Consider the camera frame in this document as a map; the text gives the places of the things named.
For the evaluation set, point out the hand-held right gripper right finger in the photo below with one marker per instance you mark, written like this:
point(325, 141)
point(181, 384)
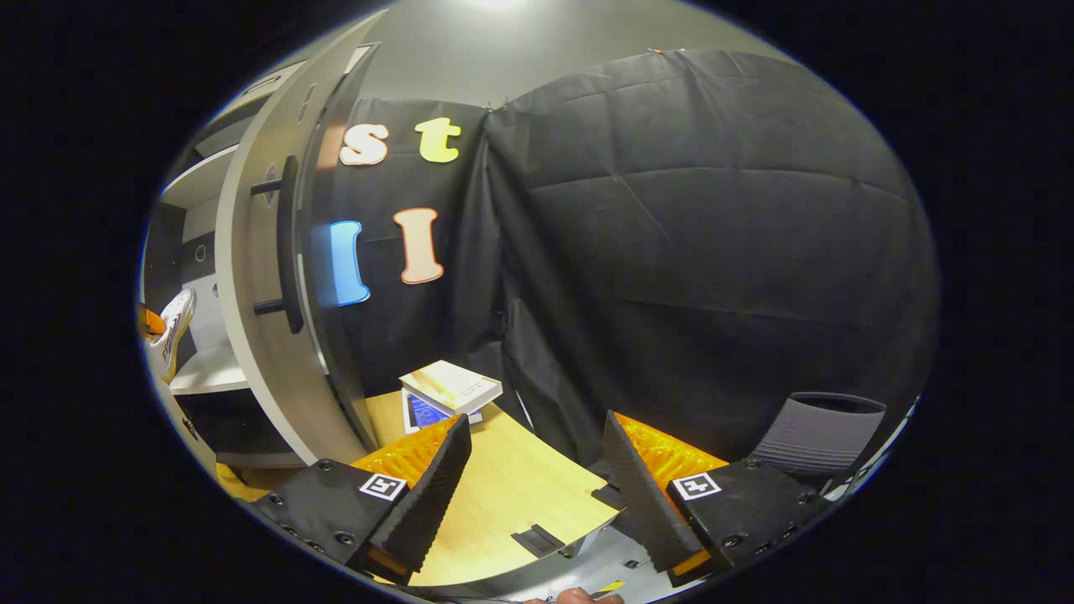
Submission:
point(642, 495)

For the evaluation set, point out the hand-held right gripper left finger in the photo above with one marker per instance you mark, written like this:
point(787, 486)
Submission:
point(432, 495)

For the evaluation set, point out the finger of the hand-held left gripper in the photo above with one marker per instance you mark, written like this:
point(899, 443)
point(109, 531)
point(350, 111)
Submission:
point(151, 323)

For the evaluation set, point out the white striped shoe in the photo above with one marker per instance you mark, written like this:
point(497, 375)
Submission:
point(178, 323)

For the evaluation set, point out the grey shoe cabinet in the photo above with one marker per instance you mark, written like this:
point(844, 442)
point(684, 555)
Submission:
point(210, 373)

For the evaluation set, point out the grey cabinet door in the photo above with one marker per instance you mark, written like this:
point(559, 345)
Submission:
point(252, 369)

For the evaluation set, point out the wooden base platform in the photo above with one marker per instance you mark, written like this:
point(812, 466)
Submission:
point(512, 486)

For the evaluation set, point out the tablet with blue screen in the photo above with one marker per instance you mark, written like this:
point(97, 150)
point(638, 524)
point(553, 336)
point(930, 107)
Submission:
point(424, 413)

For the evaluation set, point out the white flat box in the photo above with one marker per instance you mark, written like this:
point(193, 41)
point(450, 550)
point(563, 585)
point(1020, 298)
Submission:
point(453, 386)

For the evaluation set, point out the black backdrop cloth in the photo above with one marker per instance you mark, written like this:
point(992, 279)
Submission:
point(394, 335)
point(713, 252)

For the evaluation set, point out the large ceiling light panel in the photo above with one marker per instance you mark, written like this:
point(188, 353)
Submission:
point(495, 3)

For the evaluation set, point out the black plastic bracket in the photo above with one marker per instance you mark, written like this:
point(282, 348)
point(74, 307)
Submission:
point(537, 541)

